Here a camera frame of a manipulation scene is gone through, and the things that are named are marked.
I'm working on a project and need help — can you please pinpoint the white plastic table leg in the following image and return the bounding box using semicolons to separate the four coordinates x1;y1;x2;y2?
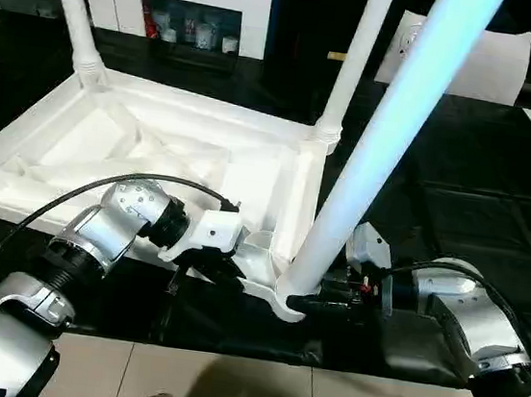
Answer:
307;0;398;160
273;0;507;331
32;0;119;91

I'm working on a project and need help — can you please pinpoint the black cabinet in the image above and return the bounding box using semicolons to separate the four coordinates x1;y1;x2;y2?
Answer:
257;0;407;123

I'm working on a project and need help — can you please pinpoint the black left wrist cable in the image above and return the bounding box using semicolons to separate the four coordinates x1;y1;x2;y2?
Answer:
0;155;244;349

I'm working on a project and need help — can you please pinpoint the black work mat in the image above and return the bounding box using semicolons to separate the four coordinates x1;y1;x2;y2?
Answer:
0;8;531;397

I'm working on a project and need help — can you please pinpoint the white plastic table top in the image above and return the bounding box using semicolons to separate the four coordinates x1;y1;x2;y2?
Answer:
0;54;349;328

